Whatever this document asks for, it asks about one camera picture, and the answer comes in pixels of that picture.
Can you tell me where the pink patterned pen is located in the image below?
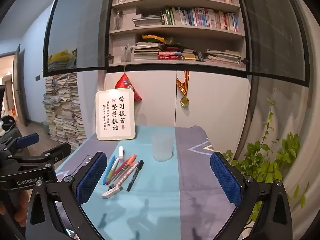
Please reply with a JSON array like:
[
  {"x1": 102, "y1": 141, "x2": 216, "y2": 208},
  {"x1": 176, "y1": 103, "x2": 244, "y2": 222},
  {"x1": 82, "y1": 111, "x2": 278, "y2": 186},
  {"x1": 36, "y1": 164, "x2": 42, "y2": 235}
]
[{"x1": 114, "y1": 161, "x2": 139, "y2": 187}]

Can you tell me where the red pen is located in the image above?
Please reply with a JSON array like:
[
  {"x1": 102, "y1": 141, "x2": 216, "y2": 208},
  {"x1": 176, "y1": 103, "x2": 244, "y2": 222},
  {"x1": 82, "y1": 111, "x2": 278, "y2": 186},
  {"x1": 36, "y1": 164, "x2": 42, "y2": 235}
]
[{"x1": 112, "y1": 160, "x2": 130, "y2": 178}]

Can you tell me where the orange highlighter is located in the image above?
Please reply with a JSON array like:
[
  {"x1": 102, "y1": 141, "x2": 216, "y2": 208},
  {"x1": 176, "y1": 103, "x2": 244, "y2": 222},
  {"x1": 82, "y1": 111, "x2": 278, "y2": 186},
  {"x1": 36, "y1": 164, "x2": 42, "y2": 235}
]
[{"x1": 124, "y1": 154, "x2": 137, "y2": 167}]

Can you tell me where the white lower cabinet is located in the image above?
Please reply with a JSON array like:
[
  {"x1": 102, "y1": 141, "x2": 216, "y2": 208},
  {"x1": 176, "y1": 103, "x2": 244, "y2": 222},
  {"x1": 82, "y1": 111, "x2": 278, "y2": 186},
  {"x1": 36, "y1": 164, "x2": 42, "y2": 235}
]
[{"x1": 77, "y1": 69, "x2": 252, "y2": 155}]

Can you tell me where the glass cabinet door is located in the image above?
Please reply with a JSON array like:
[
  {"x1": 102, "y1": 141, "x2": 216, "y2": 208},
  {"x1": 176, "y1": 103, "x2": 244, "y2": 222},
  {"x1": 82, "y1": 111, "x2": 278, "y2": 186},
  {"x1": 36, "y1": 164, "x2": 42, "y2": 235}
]
[
  {"x1": 235, "y1": 0, "x2": 315, "y2": 88},
  {"x1": 42, "y1": 0, "x2": 117, "y2": 78}
]

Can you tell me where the yellow plush toy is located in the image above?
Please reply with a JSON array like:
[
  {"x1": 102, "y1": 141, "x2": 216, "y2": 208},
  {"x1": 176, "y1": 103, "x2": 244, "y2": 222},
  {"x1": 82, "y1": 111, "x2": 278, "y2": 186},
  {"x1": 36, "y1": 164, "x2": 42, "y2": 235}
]
[{"x1": 47, "y1": 49, "x2": 77, "y2": 64}]

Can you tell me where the pile of white notebooks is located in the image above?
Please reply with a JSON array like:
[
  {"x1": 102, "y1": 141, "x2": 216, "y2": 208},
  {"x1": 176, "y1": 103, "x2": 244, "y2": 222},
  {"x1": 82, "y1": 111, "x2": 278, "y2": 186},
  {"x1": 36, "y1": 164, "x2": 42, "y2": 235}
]
[{"x1": 132, "y1": 42, "x2": 160, "y2": 62}]

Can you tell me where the white green pen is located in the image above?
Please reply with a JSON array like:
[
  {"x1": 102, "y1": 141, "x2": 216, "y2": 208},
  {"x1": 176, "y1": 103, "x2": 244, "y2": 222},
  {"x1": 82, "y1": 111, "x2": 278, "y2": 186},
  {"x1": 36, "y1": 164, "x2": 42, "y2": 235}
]
[{"x1": 106, "y1": 157, "x2": 120, "y2": 183}]

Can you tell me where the framed calligraphy sign board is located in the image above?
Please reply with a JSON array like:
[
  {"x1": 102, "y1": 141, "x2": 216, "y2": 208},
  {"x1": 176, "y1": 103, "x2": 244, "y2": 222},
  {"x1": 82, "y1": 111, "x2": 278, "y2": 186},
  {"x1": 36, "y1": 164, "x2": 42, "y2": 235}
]
[{"x1": 95, "y1": 88, "x2": 137, "y2": 141}]

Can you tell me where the pile of dark books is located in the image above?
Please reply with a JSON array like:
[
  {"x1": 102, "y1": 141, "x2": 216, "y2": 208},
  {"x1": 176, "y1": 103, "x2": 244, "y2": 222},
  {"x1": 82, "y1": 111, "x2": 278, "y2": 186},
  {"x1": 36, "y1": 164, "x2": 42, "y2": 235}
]
[{"x1": 184, "y1": 49, "x2": 205, "y2": 62}]

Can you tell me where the pile of worn workbooks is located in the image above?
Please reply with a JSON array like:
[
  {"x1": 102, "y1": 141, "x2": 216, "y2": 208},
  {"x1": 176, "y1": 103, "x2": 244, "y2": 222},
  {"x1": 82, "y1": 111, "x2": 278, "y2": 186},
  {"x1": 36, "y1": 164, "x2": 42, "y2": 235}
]
[{"x1": 205, "y1": 49, "x2": 242, "y2": 67}]

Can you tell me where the flat grey book stack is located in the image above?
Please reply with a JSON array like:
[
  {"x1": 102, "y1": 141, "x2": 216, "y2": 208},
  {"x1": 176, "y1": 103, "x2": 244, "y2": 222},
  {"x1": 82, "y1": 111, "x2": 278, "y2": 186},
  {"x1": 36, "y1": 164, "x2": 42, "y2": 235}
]
[{"x1": 132, "y1": 15, "x2": 162, "y2": 27}]

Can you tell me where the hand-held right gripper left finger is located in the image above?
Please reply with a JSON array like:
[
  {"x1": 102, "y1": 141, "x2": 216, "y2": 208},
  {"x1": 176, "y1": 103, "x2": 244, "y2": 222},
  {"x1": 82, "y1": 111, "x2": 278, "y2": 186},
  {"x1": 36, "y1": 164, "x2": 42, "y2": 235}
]
[{"x1": 25, "y1": 151, "x2": 108, "y2": 240}]

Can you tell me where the black white plush toy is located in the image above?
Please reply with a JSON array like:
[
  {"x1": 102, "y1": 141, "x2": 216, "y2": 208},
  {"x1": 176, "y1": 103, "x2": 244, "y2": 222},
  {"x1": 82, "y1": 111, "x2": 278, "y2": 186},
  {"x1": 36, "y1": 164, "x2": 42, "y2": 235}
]
[{"x1": 0, "y1": 114, "x2": 17, "y2": 137}]

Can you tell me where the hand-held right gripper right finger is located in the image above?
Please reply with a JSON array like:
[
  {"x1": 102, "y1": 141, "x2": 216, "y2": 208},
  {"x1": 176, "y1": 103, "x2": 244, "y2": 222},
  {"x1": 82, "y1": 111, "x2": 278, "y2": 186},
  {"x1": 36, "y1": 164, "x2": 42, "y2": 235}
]
[{"x1": 209, "y1": 151, "x2": 293, "y2": 240}]

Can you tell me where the black pen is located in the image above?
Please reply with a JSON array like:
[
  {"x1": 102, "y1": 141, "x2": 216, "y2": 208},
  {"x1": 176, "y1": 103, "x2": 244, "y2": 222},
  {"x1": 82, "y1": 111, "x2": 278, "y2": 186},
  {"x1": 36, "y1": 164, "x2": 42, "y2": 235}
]
[{"x1": 126, "y1": 160, "x2": 144, "y2": 192}]

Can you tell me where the gold medal with striped ribbon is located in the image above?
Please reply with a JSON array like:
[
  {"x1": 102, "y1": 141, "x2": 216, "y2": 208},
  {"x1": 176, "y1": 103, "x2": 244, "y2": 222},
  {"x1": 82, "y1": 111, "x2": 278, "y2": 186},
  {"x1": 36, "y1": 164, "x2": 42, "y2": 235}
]
[{"x1": 176, "y1": 70, "x2": 190, "y2": 107}]

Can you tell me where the grey pen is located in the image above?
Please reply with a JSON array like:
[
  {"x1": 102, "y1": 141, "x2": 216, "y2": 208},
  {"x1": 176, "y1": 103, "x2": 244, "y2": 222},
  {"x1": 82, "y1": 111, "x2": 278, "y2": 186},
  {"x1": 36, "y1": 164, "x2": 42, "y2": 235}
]
[{"x1": 107, "y1": 167, "x2": 130, "y2": 190}]

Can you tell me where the blue grey printed desk mat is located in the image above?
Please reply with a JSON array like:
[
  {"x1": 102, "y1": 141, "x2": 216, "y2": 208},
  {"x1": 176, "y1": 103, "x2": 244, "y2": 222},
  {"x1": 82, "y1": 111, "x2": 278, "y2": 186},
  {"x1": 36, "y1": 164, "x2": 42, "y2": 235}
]
[{"x1": 54, "y1": 125, "x2": 240, "y2": 240}]

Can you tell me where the yellow green garland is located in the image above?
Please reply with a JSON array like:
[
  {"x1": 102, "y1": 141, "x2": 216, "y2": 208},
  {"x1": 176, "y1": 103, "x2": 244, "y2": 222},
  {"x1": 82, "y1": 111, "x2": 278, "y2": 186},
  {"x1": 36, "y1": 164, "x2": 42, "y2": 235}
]
[{"x1": 142, "y1": 34, "x2": 167, "y2": 44}]

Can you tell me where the stack of red books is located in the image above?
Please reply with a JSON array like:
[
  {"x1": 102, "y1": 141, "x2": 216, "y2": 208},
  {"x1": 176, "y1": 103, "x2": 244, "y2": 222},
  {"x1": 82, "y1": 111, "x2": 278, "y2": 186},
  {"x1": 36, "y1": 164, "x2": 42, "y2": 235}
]
[{"x1": 157, "y1": 46, "x2": 184, "y2": 61}]

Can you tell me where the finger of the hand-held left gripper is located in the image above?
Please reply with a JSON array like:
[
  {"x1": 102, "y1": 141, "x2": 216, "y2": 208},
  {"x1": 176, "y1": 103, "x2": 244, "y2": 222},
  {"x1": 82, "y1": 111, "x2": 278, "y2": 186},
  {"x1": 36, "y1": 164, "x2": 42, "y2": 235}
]
[
  {"x1": 0, "y1": 133, "x2": 40, "y2": 155},
  {"x1": 7, "y1": 142, "x2": 72, "y2": 167}
]

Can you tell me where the tall stack of papers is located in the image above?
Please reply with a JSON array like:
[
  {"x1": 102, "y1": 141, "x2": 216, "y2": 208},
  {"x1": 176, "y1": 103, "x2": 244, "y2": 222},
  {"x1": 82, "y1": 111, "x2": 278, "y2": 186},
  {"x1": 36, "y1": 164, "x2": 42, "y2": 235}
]
[{"x1": 42, "y1": 62, "x2": 87, "y2": 150}]

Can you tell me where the grey bookshelf cabinet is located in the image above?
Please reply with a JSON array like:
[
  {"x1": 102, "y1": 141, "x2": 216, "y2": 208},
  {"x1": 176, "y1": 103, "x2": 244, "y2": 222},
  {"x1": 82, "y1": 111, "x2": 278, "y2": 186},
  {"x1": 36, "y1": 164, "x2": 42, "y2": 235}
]
[{"x1": 107, "y1": 0, "x2": 248, "y2": 72}]

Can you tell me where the green leafy plant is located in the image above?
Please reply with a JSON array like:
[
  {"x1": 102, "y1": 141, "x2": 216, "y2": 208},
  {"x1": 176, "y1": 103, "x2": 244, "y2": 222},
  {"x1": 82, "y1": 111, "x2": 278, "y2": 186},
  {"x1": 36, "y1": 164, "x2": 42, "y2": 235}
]
[{"x1": 222, "y1": 99, "x2": 309, "y2": 223}]

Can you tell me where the blue pen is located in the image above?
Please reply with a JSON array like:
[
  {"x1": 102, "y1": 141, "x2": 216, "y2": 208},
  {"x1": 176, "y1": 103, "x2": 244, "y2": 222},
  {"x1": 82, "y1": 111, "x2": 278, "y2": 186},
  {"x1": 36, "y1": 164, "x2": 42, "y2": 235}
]
[{"x1": 103, "y1": 155, "x2": 116, "y2": 185}]

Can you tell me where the person's left hand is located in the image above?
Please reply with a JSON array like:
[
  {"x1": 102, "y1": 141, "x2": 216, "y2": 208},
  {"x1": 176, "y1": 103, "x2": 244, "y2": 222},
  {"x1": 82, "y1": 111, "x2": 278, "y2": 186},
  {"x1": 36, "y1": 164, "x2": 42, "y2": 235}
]
[{"x1": 12, "y1": 191, "x2": 30, "y2": 229}]

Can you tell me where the white grey correction tape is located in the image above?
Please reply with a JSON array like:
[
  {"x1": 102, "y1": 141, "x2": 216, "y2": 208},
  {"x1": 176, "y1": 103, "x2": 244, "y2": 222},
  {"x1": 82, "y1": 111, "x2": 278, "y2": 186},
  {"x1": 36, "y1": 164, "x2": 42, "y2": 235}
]
[{"x1": 101, "y1": 185, "x2": 123, "y2": 199}]

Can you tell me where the red hanging ornament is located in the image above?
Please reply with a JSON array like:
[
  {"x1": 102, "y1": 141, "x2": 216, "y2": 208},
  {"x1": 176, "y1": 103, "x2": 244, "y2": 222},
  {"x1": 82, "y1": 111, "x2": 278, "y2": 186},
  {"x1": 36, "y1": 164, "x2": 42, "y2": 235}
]
[{"x1": 114, "y1": 73, "x2": 143, "y2": 102}]

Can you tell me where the grey room door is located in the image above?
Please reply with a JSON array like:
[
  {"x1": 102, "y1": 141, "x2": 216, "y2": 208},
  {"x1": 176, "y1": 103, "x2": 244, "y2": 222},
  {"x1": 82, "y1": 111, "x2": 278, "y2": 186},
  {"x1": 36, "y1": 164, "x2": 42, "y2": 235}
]
[{"x1": 11, "y1": 44, "x2": 30, "y2": 128}]

